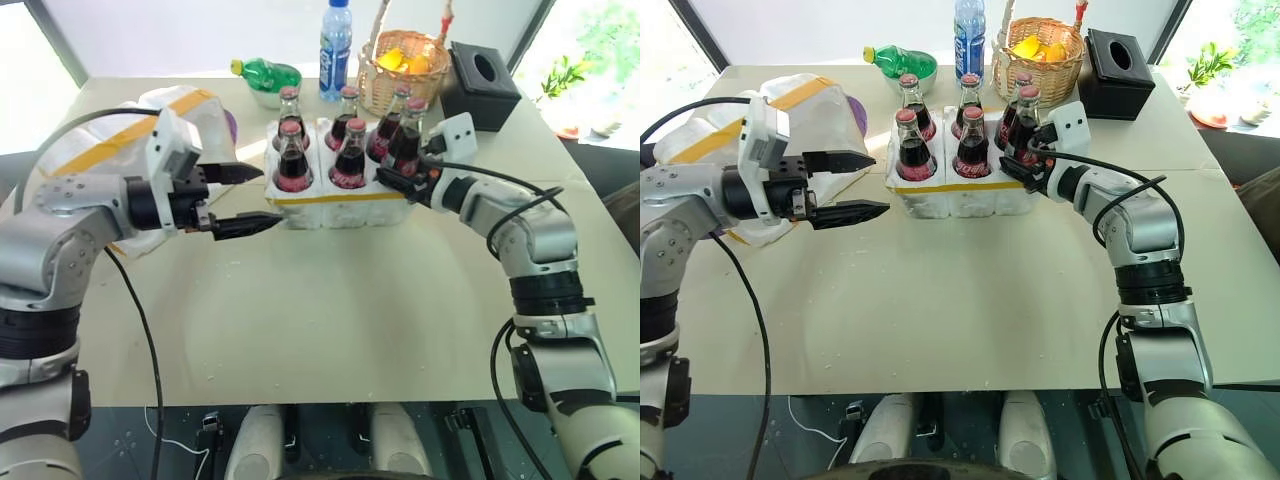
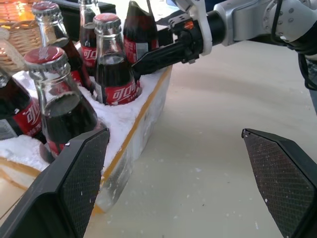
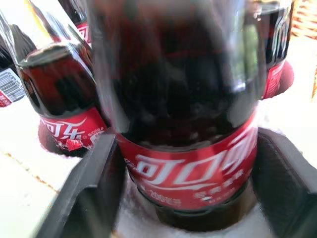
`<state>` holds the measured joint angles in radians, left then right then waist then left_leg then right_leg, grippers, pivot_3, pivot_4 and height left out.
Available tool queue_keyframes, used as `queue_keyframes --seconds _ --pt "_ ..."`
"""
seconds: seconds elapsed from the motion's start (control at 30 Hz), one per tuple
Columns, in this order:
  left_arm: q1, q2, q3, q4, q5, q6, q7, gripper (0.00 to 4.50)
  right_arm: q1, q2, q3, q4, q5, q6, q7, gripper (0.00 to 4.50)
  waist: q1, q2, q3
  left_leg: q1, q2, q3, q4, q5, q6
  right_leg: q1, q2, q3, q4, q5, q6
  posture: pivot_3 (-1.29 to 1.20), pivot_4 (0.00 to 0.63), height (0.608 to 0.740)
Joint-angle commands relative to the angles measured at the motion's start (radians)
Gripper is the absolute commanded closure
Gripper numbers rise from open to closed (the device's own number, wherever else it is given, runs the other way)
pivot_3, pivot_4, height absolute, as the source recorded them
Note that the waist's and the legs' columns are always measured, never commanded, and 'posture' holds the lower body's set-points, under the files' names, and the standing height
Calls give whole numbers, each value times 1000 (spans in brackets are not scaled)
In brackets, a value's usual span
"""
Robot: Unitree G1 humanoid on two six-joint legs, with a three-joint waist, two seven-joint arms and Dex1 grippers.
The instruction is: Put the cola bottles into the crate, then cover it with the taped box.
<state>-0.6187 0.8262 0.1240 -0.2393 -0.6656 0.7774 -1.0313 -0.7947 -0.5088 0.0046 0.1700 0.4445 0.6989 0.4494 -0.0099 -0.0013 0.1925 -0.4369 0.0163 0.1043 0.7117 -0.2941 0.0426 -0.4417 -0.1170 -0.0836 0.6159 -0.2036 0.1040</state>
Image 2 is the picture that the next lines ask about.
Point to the woven wicker basket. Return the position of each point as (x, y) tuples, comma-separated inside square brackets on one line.
[(22, 37)]

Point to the white foam crate yellow tape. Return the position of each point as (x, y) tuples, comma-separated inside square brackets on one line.
[(123, 119)]

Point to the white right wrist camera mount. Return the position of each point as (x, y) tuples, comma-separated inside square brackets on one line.
[(205, 32)]

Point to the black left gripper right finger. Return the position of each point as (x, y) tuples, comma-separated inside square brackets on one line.
[(284, 178)]

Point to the glass cola bottle red label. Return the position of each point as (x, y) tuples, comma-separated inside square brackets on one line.
[(138, 32), (15, 109), (87, 42)]

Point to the glass cola bottle red cap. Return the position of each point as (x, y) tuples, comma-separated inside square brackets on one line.
[(62, 42), (67, 116), (116, 74)]

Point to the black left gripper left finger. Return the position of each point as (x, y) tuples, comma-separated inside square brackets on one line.
[(49, 198)]

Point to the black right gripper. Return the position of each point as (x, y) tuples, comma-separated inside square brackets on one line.
[(190, 42)]

